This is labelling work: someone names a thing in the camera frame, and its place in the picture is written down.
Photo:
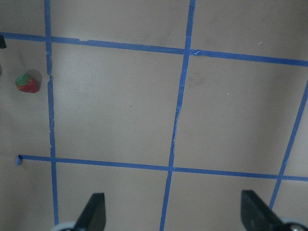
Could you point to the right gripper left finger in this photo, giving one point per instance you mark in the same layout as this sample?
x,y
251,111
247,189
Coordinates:
x,y
93,216

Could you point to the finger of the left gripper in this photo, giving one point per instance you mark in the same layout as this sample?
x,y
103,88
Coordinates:
x,y
2,42

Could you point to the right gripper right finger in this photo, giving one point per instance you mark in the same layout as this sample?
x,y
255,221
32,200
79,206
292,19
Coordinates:
x,y
257,216

